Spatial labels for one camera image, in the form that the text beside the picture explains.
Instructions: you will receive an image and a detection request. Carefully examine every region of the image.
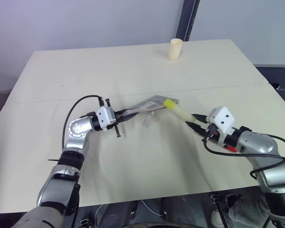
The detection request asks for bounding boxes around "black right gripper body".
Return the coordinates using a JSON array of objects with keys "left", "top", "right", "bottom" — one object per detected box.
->
[{"left": 202, "top": 116, "right": 220, "bottom": 143}]

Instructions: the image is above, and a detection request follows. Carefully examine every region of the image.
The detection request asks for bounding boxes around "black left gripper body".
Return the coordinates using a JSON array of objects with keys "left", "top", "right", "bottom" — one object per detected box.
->
[{"left": 105, "top": 98, "right": 122, "bottom": 139}]

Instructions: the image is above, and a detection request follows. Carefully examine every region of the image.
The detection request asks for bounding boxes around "yellow highlighter pen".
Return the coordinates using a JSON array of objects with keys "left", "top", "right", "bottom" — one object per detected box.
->
[{"left": 163, "top": 99, "right": 198, "bottom": 123}]

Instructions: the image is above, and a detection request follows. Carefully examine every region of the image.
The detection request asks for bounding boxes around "clear grid zipper pouch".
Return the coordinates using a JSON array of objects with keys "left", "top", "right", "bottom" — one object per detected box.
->
[{"left": 122, "top": 94, "right": 181, "bottom": 127}]

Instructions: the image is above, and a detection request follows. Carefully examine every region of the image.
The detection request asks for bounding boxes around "beige cylindrical cup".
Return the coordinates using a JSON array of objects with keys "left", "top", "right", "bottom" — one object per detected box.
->
[{"left": 168, "top": 38, "right": 183, "bottom": 62}]

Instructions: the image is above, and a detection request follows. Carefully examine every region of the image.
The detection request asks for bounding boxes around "black metal stand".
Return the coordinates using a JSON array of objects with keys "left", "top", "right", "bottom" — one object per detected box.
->
[{"left": 209, "top": 193, "right": 229, "bottom": 228}]

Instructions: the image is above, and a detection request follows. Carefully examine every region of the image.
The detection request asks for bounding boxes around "grey fabric heap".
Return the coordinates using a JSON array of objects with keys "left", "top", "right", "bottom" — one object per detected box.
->
[{"left": 227, "top": 193, "right": 270, "bottom": 223}]

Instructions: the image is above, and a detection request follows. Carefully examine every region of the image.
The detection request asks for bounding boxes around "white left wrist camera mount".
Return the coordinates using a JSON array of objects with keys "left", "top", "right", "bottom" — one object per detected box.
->
[{"left": 95, "top": 106, "right": 116, "bottom": 131}]

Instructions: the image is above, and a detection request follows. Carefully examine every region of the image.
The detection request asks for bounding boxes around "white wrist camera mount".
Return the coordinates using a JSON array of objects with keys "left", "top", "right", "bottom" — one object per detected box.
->
[
  {"left": 95, "top": 106, "right": 116, "bottom": 131},
  {"left": 207, "top": 106, "right": 236, "bottom": 148}
]

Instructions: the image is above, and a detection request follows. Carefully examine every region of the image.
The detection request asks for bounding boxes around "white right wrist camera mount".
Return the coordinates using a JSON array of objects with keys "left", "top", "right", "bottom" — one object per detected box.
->
[{"left": 207, "top": 106, "right": 236, "bottom": 148}]

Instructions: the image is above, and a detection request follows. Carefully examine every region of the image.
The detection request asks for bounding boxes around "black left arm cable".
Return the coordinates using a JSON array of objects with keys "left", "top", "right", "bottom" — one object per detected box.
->
[{"left": 61, "top": 95, "right": 104, "bottom": 152}]

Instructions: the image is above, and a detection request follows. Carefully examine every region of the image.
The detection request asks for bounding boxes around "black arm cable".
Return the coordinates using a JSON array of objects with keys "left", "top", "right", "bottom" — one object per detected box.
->
[
  {"left": 61, "top": 95, "right": 104, "bottom": 152},
  {"left": 202, "top": 132, "right": 285, "bottom": 181}
]

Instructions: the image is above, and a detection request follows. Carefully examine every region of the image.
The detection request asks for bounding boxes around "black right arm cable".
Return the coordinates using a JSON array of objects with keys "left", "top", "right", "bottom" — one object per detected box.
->
[{"left": 202, "top": 132, "right": 285, "bottom": 181}]

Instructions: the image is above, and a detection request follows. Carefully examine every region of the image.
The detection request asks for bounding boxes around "thin white floor cable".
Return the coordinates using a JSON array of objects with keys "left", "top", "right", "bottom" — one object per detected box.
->
[{"left": 95, "top": 199, "right": 168, "bottom": 217}]

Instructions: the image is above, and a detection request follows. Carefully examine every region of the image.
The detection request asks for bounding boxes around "dark vertical wall post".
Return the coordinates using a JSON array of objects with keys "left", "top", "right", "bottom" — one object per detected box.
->
[{"left": 176, "top": 0, "right": 200, "bottom": 42}]

